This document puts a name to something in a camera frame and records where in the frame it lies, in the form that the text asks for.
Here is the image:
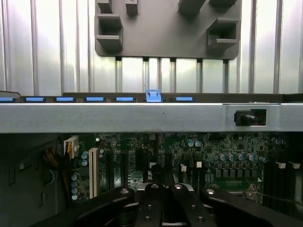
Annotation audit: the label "white expansion slot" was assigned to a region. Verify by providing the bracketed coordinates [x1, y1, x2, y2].
[88, 147, 99, 200]

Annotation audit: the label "black intrusion switch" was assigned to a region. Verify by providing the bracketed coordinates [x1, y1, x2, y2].
[233, 109, 258, 126]

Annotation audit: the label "yellow and black wires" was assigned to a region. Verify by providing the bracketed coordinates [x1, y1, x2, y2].
[43, 147, 72, 200]

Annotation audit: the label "white power connector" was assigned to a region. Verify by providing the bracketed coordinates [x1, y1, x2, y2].
[63, 135, 80, 159]

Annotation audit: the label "grey parts rack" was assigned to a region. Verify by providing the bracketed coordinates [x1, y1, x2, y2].
[94, 0, 242, 59]

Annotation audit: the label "blue card retainer clip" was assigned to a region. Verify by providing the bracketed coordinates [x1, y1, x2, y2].
[145, 89, 163, 103]

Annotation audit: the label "green motherboard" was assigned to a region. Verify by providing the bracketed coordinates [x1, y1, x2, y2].
[56, 132, 303, 207]

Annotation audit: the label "open PC case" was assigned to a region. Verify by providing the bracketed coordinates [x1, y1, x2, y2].
[0, 91, 303, 227]

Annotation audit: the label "black expansion slot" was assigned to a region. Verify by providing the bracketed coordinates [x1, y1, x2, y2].
[120, 150, 129, 189]

